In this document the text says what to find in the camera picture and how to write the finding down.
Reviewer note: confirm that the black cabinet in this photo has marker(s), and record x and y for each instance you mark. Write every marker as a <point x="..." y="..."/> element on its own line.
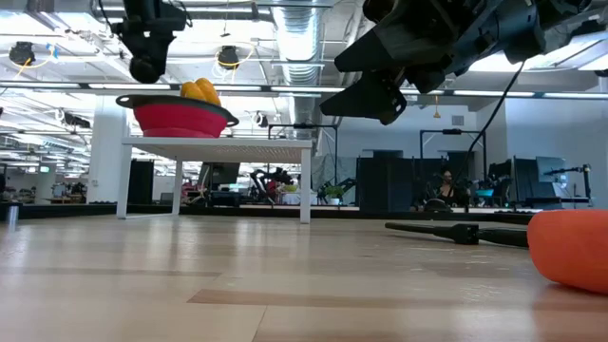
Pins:
<point x="141" y="180"/>

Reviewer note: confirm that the black kitchen knife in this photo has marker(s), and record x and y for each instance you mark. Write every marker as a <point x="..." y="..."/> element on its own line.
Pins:
<point x="456" y="233"/>

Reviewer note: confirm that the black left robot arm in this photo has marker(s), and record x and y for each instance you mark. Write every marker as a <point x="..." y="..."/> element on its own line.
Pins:
<point x="152" y="7"/>

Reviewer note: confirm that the black aluminium table frame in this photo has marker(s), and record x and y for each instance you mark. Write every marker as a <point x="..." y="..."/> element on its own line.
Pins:
<point x="71" y="210"/>

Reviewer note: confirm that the white pillar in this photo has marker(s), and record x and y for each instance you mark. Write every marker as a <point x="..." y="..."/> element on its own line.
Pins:
<point x="107" y="157"/>

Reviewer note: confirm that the black background robot arm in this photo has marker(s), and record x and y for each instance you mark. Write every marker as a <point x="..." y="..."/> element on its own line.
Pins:
<point x="271" y="183"/>

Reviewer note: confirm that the person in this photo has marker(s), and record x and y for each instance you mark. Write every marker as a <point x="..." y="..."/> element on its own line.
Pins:
<point x="446" y="190"/>

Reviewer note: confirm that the small orange fruit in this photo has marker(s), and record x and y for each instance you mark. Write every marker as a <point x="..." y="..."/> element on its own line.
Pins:
<point x="570" y="247"/>

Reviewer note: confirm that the silver ventilation duct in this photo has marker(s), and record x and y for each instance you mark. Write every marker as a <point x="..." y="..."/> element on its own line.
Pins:
<point x="299" y="43"/>

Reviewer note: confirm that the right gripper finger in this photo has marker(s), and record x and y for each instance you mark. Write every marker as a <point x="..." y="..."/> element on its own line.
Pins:
<point x="370" y="97"/>
<point x="404" y="45"/>

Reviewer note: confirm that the dark monitor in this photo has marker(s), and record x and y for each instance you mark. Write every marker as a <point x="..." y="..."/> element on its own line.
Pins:
<point x="221" y="173"/>

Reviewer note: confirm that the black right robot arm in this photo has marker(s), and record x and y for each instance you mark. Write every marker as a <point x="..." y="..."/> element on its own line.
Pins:
<point x="570" y="19"/>

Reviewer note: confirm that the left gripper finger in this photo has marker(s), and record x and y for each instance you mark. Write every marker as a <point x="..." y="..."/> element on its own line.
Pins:
<point x="138" y="46"/>
<point x="157" y="46"/>

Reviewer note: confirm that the white perforated metal rack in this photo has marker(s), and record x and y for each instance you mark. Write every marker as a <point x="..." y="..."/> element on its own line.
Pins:
<point x="214" y="145"/>

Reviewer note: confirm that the black partition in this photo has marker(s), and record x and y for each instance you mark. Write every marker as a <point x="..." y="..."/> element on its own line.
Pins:
<point x="389" y="185"/>

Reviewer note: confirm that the black metal gantry frame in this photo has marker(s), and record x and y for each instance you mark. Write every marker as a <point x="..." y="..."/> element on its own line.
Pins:
<point x="304" y="126"/>
<point x="451" y="131"/>

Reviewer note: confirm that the green potted plant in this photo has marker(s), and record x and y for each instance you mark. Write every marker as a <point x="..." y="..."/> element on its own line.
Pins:
<point x="335" y="192"/>

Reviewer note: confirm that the dark round plum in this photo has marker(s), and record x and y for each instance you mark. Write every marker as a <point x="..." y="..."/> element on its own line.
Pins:
<point x="145" y="71"/>

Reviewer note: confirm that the yellow bell pepper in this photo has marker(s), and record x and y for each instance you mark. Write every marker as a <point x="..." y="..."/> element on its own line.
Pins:
<point x="202" y="92"/>

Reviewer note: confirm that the red collapsible colander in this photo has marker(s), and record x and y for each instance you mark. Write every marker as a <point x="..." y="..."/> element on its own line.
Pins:
<point x="180" y="121"/>

